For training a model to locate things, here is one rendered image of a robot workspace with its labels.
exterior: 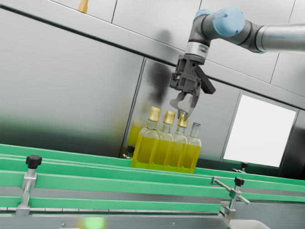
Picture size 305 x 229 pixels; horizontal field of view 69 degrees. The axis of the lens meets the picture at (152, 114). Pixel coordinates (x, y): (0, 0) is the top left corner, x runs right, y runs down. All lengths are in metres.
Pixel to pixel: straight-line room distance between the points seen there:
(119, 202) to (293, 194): 0.88
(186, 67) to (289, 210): 0.83
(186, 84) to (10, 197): 0.56
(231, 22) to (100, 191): 0.56
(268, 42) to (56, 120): 0.69
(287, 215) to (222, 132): 0.48
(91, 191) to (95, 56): 0.45
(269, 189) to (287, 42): 0.66
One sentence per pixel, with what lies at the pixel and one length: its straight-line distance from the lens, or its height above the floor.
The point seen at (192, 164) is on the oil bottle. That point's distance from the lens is 0.82.
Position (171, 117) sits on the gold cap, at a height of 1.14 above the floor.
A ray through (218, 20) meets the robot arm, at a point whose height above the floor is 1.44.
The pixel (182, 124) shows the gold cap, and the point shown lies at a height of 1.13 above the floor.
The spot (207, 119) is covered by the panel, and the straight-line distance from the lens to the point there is 0.99.
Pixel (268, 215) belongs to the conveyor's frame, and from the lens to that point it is 1.16.
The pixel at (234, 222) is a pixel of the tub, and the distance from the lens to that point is 0.92.
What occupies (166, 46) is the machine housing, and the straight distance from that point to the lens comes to 0.88.
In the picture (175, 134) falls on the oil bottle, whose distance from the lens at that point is 0.77.
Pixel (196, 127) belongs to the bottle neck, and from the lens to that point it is 0.80.
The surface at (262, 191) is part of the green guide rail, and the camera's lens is 1.10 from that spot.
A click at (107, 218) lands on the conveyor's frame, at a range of 0.63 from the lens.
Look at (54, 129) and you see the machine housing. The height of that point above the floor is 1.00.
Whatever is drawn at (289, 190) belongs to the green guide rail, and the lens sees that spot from 1.24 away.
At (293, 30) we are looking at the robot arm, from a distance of 0.67.
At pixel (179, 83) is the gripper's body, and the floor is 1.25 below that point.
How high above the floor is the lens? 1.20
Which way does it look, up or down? 5 degrees down
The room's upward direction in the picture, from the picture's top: 15 degrees clockwise
